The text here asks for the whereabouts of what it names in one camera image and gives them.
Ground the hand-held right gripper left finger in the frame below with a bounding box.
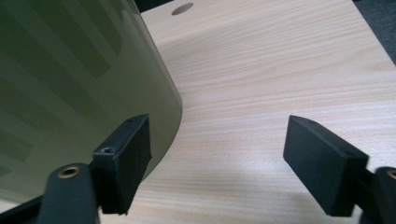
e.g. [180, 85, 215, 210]
[92, 113, 153, 216]

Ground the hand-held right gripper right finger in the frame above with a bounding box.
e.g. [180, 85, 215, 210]
[283, 115, 370, 217]

